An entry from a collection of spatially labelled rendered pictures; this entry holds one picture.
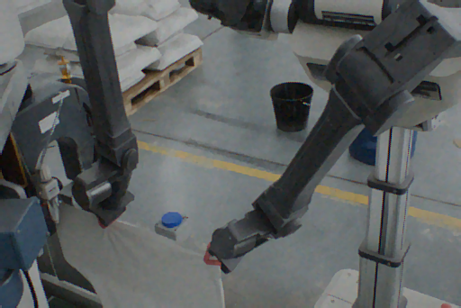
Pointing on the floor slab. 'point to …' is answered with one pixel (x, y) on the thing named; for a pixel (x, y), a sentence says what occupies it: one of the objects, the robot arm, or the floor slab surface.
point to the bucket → (292, 104)
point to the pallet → (159, 81)
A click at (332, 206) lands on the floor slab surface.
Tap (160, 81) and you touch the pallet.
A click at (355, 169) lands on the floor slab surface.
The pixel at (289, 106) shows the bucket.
